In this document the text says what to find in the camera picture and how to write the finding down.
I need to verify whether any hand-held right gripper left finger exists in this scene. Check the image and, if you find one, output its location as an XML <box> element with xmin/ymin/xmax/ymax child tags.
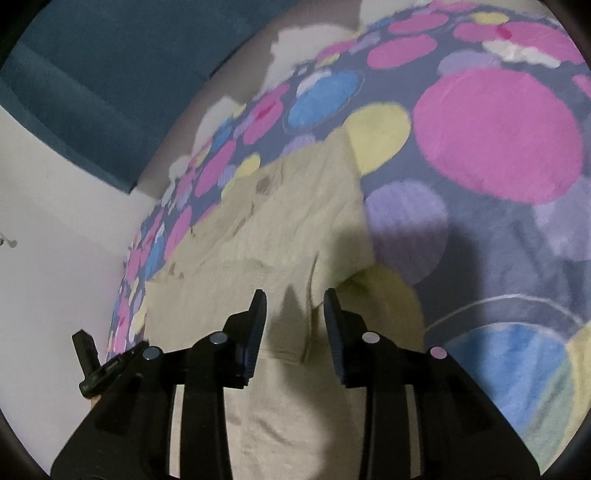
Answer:
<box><xmin>50</xmin><ymin>289</ymin><xmax>269</xmax><ymax>480</ymax></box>

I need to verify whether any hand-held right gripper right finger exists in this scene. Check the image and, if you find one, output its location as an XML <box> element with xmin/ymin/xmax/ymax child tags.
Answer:
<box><xmin>323</xmin><ymin>288</ymin><xmax>541</xmax><ymax>480</ymax></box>

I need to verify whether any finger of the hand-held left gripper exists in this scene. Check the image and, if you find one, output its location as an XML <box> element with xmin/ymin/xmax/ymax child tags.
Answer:
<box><xmin>71</xmin><ymin>329</ymin><xmax>99</xmax><ymax>376</ymax></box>
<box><xmin>79</xmin><ymin>343</ymin><xmax>149</xmax><ymax>398</ymax></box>

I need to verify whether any beige knit sweater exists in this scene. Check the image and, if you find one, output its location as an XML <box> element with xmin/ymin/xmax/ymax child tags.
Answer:
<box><xmin>139</xmin><ymin>127</ymin><xmax>428</xmax><ymax>480</ymax></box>

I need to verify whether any grey blanket with coloured dots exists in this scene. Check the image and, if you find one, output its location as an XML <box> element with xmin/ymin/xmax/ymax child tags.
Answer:
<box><xmin>106</xmin><ymin>0</ymin><xmax>591</xmax><ymax>476</ymax></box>

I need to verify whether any grey cloud-print bed sheet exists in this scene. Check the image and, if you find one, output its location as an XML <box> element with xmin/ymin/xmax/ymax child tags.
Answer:
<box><xmin>139</xmin><ymin>0</ymin><xmax>384</xmax><ymax>199</ymax></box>

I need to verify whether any blue curtain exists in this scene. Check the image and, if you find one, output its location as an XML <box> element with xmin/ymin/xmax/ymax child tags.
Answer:
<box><xmin>0</xmin><ymin>0</ymin><xmax>282</xmax><ymax>195</ymax></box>

